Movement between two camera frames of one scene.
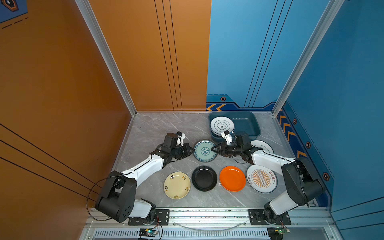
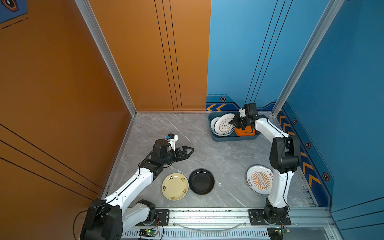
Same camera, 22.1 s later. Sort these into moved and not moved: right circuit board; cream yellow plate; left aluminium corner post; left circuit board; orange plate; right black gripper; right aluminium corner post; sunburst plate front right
Moved: orange plate; right black gripper
Not moved: left aluminium corner post; right aluminium corner post; right circuit board; sunburst plate front right; cream yellow plate; left circuit board
